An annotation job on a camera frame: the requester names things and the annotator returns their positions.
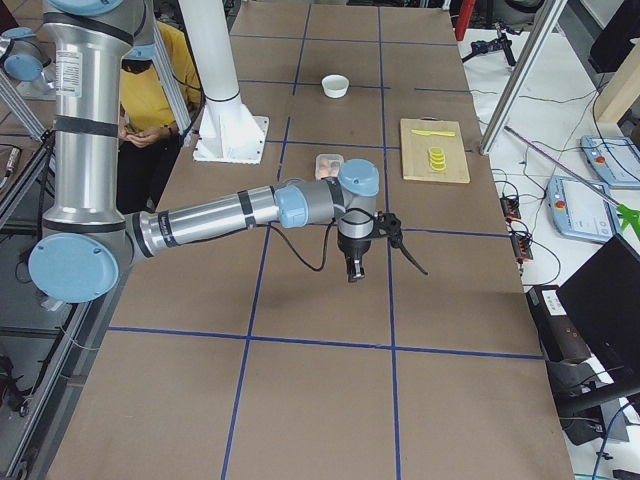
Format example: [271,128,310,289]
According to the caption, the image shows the aluminium frame post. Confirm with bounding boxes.
[479,0,567,155]

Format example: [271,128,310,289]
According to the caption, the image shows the person in yellow shirt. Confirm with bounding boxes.
[117,19,201,214]

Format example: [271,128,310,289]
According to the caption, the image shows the red cylinder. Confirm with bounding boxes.
[454,0,476,41]

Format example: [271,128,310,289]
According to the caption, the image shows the black monitor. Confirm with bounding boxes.
[557,234,639,376]

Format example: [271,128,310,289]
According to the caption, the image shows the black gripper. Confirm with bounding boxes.
[337,233,371,283]

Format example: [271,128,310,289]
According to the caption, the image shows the black computer case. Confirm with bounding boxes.
[526,285,591,364]

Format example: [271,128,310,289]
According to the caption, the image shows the wooden cutting board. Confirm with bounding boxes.
[400,119,470,184]

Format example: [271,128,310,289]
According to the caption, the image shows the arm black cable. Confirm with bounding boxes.
[268,212,430,277]

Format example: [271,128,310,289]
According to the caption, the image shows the blue teach pendant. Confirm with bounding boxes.
[580,135,639,190]
[547,175,622,243]

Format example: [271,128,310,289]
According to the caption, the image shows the black tripod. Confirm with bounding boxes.
[462,21,524,67]

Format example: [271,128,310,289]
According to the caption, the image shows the far blue teach pendant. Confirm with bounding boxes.
[580,135,639,190]

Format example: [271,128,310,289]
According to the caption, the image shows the metal reacher grabber tool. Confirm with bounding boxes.
[504,126,640,237]

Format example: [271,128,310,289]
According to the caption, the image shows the yellow plastic knife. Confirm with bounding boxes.
[411,129,456,138]

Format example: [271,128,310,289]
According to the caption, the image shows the clear plastic egg box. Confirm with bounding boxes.
[315,153,344,180]

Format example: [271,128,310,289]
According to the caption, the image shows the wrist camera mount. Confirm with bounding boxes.
[371,211,404,249]

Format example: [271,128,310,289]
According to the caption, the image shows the near blue teach pendant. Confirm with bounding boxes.
[547,175,622,243]

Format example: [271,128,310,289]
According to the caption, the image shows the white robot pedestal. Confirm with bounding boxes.
[179,0,269,164]

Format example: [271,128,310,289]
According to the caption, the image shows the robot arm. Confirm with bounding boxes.
[1,26,56,101]
[28,1,379,303]

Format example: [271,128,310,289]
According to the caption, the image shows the white bowl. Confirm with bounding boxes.
[321,74,350,99]

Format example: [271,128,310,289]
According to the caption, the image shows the lemon slices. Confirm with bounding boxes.
[428,147,447,173]

